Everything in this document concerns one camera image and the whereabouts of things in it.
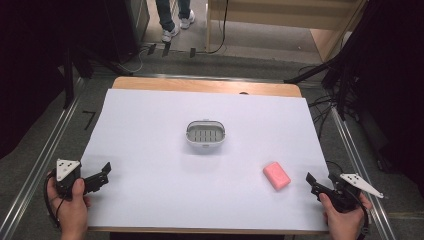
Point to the angled black floor tape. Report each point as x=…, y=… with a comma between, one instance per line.
x=90, y=116

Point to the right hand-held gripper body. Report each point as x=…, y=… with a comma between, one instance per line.
x=345, y=196

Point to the person's left hand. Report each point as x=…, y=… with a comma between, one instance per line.
x=72, y=213

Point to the metal floor rail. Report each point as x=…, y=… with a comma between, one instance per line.
x=360, y=160
x=36, y=166

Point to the pink soap bar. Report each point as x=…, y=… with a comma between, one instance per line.
x=276, y=175

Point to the dark curtain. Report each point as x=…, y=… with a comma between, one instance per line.
x=393, y=83
x=26, y=66

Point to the white soap dish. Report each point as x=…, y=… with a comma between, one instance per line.
x=205, y=135

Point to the white paper sheet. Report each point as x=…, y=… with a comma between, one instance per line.
x=173, y=173

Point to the black floor tape strip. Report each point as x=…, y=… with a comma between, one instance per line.
x=166, y=49
x=151, y=49
x=192, y=52

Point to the black metal stand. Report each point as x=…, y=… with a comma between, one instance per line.
x=333, y=71
x=68, y=76

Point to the wooden table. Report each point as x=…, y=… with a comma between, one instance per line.
x=200, y=85

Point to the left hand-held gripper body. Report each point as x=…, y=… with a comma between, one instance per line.
x=66, y=173

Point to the light wooden furniture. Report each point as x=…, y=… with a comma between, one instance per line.
x=266, y=13

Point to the person's right hand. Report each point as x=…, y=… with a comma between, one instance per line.
x=345, y=225

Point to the black cabinet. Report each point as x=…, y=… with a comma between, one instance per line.
x=130, y=26

